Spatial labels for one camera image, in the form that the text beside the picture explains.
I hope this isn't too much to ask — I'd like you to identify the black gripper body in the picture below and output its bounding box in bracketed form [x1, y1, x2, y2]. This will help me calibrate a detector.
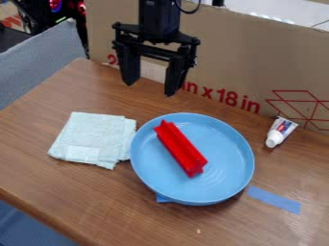
[112, 0, 200, 66]

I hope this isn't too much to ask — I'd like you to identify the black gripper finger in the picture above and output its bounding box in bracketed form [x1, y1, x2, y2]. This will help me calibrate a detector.
[116, 43, 140, 86]
[164, 56, 188, 96]

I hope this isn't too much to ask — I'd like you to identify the red plastic block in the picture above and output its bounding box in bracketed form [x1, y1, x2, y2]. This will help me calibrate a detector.
[154, 120, 208, 178]

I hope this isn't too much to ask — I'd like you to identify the light blue folded cloth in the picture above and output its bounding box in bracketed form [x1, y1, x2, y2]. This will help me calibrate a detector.
[48, 111, 136, 170]

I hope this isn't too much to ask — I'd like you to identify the blue plate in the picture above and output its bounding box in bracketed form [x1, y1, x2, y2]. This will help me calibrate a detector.
[129, 112, 254, 206]

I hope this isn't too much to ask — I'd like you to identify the blue tape under plate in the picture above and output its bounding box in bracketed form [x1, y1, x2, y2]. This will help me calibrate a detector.
[155, 193, 175, 203]

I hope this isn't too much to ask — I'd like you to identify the black computer with lights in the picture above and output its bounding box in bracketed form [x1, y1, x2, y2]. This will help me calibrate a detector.
[9, 0, 88, 56]

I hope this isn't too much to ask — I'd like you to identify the white toothpaste tube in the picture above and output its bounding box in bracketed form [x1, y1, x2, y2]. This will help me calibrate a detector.
[265, 116, 298, 148]

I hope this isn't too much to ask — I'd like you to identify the blue tape strip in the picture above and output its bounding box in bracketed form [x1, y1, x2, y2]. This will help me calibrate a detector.
[246, 185, 301, 214]

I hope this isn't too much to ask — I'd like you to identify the cardboard box wall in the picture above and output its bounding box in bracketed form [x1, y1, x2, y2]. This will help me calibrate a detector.
[83, 0, 329, 133]

